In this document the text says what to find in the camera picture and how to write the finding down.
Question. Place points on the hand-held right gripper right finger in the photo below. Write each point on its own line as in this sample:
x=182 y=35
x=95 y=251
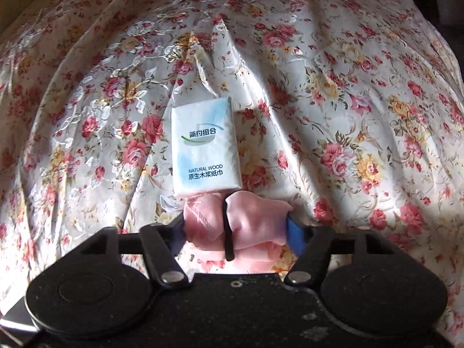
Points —
x=295 y=232

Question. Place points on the white tissue pack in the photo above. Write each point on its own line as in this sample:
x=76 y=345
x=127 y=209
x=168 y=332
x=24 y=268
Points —
x=203 y=145

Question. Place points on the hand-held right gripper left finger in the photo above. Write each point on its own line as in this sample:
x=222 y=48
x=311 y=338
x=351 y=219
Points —
x=178 y=226

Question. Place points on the pink cloth with black band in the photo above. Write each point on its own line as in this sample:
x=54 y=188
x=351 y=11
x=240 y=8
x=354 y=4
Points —
x=250 y=217

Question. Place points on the floral bedspread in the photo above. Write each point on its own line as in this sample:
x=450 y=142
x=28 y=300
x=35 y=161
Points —
x=344 y=98

